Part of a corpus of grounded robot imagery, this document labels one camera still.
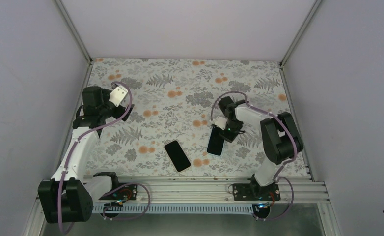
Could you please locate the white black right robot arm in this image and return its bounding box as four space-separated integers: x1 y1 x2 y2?
213 93 303 200

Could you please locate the black smartphone on mat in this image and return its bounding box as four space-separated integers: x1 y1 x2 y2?
164 140 191 172

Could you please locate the black phone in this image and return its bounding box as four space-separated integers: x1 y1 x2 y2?
207 126 224 156

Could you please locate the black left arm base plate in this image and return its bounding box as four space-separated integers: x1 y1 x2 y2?
101 184 138 202

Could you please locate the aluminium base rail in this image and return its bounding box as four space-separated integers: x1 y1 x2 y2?
37 176 329 204

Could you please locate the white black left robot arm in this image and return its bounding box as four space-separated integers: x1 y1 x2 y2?
37 85 134 223

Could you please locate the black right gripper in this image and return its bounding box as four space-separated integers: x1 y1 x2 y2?
219 120 243 143

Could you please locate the white slotted cable duct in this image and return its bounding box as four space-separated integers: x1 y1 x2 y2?
105 203 256 214

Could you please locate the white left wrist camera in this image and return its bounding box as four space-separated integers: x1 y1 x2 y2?
109 86 128 107

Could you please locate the aluminium frame post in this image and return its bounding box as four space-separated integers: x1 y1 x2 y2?
54 0 92 63
279 0 322 69

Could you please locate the aluminium frame post right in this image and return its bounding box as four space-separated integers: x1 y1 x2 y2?
279 0 322 69

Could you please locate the aluminium frame post left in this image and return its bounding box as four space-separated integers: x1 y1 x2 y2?
54 0 92 63

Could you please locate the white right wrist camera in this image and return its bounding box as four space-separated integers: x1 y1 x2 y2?
213 117 228 130

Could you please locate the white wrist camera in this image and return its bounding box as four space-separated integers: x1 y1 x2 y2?
109 86 128 107
213 117 228 130

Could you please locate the floral patterned table mat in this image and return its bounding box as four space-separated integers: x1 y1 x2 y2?
86 58 289 177

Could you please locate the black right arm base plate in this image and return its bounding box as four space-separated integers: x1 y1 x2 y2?
232 183 281 201

